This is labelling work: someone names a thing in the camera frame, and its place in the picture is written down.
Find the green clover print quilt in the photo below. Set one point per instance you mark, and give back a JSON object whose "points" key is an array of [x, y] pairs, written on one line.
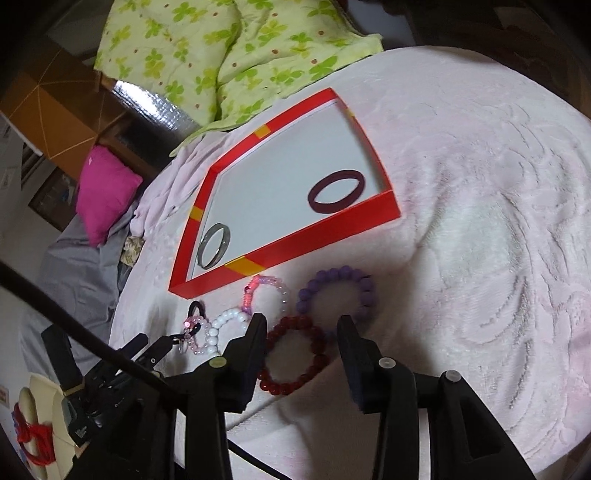
{"points": [[184, 60]]}

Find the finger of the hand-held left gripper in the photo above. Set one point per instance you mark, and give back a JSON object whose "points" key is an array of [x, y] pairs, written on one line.
{"points": [[134, 349], [161, 353]]}

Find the silver metal bangle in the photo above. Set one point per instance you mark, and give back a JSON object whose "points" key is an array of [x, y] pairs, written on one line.
{"points": [[203, 249]]}

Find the cream padded chair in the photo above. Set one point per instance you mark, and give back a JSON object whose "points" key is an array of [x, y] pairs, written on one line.
{"points": [[41, 415]]}

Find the patterned cloth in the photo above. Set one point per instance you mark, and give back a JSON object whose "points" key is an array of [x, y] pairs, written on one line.
{"points": [[131, 249]]}

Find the silver foil insulation sheet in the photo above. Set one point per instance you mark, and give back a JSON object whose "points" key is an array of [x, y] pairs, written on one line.
{"points": [[147, 104]]}

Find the dark maroon bangle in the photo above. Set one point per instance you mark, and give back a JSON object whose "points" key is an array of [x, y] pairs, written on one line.
{"points": [[314, 196]]}

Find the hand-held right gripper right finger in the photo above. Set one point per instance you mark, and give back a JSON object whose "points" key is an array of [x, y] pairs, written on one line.
{"points": [[347, 341]]}

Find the red cardboard box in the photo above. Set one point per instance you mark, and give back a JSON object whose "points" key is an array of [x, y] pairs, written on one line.
{"points": [[295, 249]]}

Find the grey bed sheet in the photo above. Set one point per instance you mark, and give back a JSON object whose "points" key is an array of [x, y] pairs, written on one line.
{"points": [[69, 277]]}

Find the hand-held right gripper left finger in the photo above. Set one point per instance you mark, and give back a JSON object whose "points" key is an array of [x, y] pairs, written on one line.
{"points": [[256, 333]]}

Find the orange wooden headboard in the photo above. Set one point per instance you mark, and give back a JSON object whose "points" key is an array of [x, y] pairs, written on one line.
{"points": [[55, 101]]}

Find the magenta pillow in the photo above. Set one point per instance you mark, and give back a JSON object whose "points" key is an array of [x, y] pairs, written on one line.
{"points": [[106, 194]]}

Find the pink fleece blanket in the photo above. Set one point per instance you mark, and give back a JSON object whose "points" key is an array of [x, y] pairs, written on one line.
{"points": [[485, 207]]}

